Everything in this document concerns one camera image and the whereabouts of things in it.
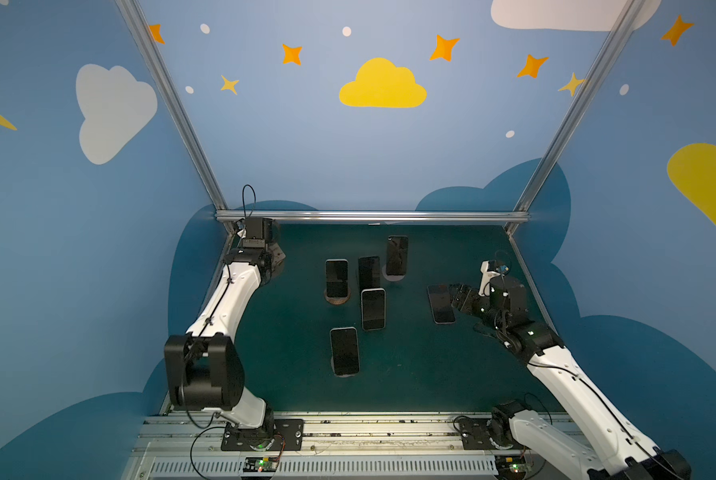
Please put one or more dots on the centre white-edged phone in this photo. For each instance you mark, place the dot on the centre white-edged phone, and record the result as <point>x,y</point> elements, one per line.
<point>373,309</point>

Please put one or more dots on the grey back right phone stand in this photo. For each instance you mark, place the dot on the grey back right phone stand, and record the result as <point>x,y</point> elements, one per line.
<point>391,277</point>

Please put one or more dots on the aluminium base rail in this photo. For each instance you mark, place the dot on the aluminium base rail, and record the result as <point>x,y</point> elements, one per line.
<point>335,445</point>

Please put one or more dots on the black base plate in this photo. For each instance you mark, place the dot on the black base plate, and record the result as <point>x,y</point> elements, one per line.
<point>286,432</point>
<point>482,433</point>

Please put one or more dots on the aluminium frame post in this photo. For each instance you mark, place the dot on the aluminium frame post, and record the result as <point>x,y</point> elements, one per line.
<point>139,29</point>
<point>615,42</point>

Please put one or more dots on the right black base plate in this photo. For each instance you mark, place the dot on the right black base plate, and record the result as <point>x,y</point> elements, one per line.
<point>482,433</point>

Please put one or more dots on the right controller board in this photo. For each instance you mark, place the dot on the right controller board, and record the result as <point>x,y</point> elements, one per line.
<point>511,467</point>

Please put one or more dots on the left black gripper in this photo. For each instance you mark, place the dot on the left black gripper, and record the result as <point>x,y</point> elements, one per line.
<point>275,255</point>

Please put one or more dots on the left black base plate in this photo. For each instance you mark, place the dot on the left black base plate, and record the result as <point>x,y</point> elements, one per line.
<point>286,432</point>

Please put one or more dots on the left controller board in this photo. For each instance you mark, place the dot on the left controller board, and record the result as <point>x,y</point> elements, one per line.
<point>261,465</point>

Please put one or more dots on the controller board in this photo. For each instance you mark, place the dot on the controller board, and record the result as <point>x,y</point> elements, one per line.
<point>261,465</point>
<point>511,467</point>

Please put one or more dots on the brown round phone stand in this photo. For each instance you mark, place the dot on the brown round phone stand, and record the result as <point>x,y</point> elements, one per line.
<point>337,300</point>

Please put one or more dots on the black phone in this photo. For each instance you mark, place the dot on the black phone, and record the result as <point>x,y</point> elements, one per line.
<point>336,272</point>
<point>369,272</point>
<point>440,304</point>
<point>345,352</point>
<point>397,255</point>

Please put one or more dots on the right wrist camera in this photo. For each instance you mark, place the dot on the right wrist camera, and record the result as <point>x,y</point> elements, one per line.
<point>490,269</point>

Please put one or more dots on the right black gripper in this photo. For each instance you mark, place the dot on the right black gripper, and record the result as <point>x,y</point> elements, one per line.
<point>471,298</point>

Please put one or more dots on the back aluminium frame bar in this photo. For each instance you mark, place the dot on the back aluminium frame bar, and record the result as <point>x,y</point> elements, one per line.
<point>371,217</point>

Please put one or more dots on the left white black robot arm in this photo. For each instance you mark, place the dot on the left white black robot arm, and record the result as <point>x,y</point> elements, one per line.
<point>203,369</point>

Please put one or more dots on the right aluminium frame post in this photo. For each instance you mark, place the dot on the right aluminium frame post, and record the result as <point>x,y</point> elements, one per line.
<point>615,42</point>

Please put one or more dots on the left aluminium frame post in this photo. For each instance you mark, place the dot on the left aluminium frame post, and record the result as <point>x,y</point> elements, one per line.
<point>139,29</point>

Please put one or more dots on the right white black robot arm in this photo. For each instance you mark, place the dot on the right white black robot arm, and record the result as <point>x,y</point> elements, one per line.
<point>614,447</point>

